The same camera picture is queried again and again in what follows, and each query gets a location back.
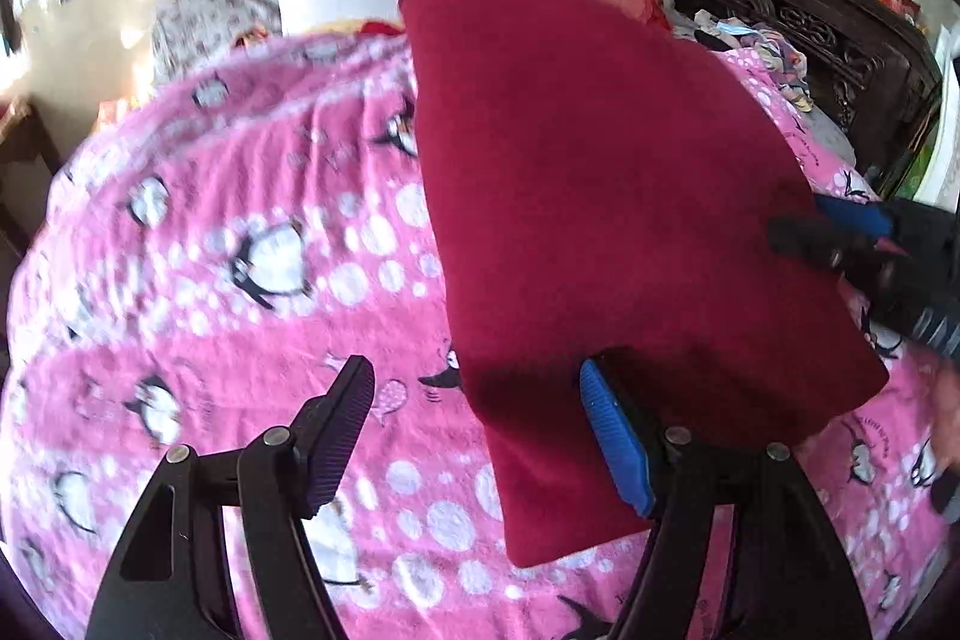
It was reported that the dark red sweater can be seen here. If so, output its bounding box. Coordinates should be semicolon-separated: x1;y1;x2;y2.
400;0;887;567

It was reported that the small colourful clothes pile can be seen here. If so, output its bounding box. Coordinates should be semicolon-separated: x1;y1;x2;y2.
693;10;814;113

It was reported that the dark carved wooden headboard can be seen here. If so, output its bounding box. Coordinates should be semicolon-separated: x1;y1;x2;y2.
674;0;942;187

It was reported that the pink penguin blanket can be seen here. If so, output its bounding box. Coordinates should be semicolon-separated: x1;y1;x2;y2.
0;31;955;640

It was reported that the dark wooden side table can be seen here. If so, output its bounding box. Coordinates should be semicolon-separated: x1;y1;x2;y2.
0;96;62;259

